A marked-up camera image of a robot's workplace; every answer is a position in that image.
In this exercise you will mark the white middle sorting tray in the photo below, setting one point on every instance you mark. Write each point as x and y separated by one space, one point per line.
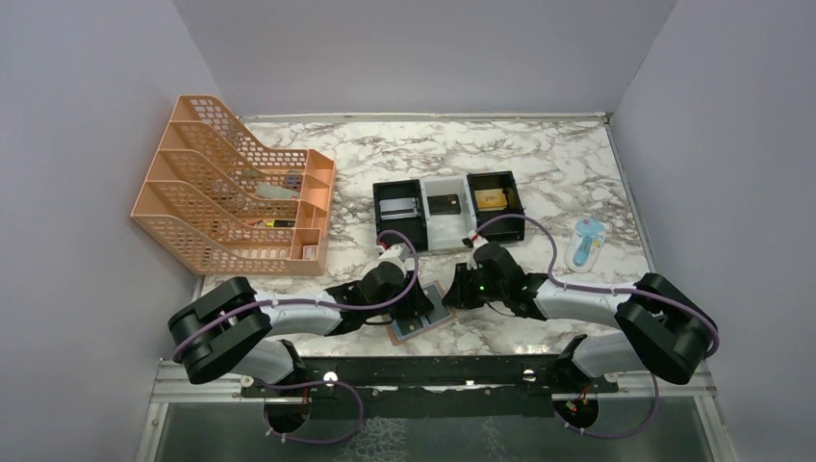
447 232

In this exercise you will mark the blue packaged item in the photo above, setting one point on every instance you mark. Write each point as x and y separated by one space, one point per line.
587 241

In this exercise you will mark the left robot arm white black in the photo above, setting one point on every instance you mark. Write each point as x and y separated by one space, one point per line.
231 330

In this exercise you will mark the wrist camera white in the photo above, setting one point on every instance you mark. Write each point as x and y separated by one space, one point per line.
399 255
473 241

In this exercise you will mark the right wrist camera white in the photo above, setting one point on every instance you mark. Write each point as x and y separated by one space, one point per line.
473 241

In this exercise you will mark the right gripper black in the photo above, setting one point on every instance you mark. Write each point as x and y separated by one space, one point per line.
459 291

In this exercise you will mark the black left sorting tray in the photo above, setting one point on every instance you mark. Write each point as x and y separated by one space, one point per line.
414 229

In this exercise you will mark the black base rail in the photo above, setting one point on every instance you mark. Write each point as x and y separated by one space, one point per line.
419 387

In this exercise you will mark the grey item in rack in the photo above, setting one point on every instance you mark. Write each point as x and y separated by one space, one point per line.
269 191

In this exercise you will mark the gold card in tray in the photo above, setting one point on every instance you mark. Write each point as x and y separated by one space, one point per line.
490 200

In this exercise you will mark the black sorting tray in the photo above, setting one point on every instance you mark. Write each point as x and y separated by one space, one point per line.
507 230
414 229

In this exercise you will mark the black magnetic stripe card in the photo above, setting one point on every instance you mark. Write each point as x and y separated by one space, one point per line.
438 312

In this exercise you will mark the silver card in tray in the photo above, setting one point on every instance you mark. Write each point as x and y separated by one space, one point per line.
398 208

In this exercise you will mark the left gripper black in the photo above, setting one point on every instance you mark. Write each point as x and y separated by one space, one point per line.
417 301

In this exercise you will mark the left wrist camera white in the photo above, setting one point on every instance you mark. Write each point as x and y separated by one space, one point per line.
399 255

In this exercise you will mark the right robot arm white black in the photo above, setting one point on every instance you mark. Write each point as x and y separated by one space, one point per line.
657 327

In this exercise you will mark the brown leather card holder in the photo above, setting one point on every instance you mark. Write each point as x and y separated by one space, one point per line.
401 331

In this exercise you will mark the black right sorting tray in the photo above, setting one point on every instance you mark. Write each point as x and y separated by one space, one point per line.
507 230

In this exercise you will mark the black card in tray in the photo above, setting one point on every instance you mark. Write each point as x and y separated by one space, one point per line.
444 204

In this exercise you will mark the orange plastic file rack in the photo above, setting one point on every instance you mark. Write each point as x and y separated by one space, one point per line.
200 190

